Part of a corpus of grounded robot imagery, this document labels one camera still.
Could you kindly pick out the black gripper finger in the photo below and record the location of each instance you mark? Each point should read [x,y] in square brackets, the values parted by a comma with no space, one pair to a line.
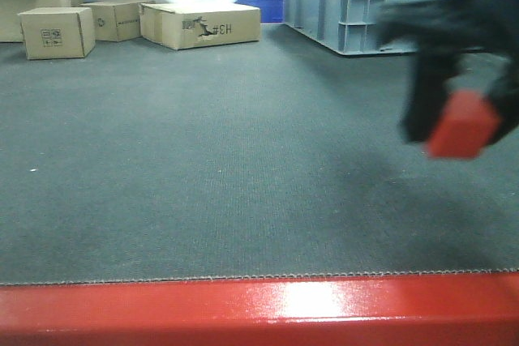
[503,96]
[429,92]

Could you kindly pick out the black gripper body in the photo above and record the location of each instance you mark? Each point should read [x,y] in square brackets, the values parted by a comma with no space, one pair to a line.
[489,25]

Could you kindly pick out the red magnetic cube block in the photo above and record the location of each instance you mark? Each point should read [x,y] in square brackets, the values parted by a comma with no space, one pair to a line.
[466,125]

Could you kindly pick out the dark grey carpet mat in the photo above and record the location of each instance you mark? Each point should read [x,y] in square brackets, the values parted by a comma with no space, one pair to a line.
[271,158]

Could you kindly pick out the large flat cardboard box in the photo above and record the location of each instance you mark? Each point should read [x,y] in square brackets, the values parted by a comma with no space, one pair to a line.
[194,25]

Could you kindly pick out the middle cardboard box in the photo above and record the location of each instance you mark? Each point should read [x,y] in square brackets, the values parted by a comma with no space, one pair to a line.
[118,20]

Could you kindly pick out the small cardboard box left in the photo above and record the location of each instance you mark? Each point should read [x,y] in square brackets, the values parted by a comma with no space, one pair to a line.
[58,32]

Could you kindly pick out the red metal front rail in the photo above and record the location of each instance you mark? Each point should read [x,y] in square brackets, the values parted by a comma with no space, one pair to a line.
[459,309]

